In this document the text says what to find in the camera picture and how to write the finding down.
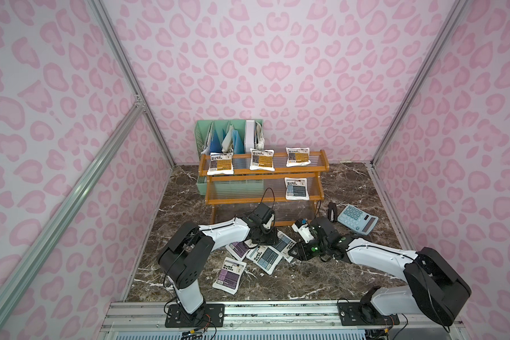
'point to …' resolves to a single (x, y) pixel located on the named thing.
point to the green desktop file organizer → (235, 136)
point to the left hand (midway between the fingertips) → (278, 238)
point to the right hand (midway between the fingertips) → (291, 251)
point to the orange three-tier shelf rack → (286, 212)
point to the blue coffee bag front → (265, 258)
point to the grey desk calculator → (357, 219)
